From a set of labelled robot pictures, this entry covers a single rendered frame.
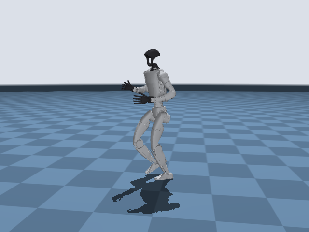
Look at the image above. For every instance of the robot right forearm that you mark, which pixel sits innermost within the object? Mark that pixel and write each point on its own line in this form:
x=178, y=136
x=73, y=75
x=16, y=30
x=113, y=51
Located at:
x=139, y=89

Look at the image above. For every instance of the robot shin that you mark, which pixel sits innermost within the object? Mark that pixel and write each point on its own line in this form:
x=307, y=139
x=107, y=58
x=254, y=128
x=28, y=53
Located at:
x=144, y=151
x=159, y=156

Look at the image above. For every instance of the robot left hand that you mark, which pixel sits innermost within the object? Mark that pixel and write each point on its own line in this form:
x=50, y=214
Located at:
x=143, y=99

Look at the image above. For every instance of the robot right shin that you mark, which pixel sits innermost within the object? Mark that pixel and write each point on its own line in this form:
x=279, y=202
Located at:
x=144, y=151

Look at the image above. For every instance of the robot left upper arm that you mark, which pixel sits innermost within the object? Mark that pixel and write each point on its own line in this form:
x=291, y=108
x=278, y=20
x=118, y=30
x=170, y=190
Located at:
x=163, y=77

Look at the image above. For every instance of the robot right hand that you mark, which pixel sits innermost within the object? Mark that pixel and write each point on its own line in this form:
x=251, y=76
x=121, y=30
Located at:
x=128, y=86

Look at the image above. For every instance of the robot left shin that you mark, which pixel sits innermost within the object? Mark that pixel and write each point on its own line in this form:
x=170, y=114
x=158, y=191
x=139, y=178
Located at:
x=159, y=156

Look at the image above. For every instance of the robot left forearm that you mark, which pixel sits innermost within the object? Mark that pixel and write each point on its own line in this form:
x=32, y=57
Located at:
x=164, y=97

